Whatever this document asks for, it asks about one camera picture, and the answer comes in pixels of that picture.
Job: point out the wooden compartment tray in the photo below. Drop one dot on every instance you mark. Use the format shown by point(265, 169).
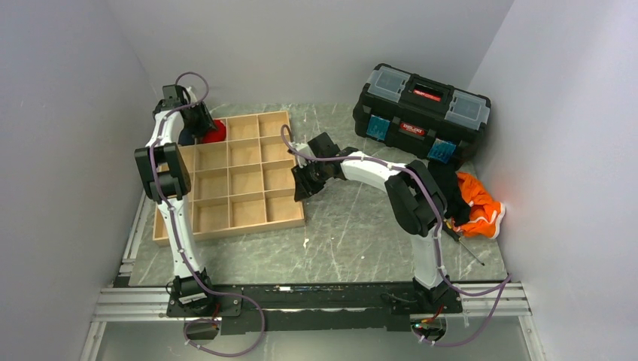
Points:
point(244, 184)

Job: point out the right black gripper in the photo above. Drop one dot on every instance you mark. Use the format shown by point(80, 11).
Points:
point(303, 189)

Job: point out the black garment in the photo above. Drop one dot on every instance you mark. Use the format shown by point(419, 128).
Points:
point(445, 176)

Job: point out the orange garment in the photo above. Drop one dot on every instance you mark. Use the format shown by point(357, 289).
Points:
point(485, 213)

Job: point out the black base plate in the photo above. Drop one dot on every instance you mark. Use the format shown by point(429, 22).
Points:
point(392, 306)

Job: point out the black toolbox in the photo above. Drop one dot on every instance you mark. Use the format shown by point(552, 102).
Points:
point(424, 117)

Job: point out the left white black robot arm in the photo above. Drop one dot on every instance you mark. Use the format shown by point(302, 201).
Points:
point(166, 181)

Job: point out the dark blue rolled garment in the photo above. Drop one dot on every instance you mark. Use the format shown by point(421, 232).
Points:
point(187, 137)

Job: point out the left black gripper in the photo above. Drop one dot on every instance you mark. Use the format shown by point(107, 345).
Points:
point(206, 123)

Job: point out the red white underwear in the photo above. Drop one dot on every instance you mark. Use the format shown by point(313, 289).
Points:
point(216, 135)

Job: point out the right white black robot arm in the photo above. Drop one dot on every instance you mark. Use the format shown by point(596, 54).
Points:
point(415, 198)

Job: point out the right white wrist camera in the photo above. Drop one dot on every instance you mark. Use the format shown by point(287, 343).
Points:
point(301, 151)

